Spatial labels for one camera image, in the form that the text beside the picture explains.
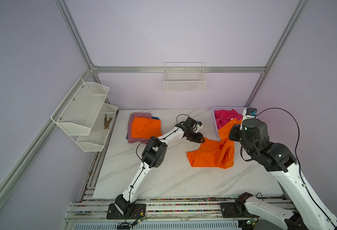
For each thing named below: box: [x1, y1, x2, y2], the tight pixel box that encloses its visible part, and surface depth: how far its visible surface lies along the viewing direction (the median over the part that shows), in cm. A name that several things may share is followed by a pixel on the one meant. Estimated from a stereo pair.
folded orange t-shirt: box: [131, 116, 163, 139], surface depth 103 cm
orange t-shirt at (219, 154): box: [186, 118, 243, 170], surface depth 92 cm
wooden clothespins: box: [103, 113, 113, 130], surface depth 97 cm
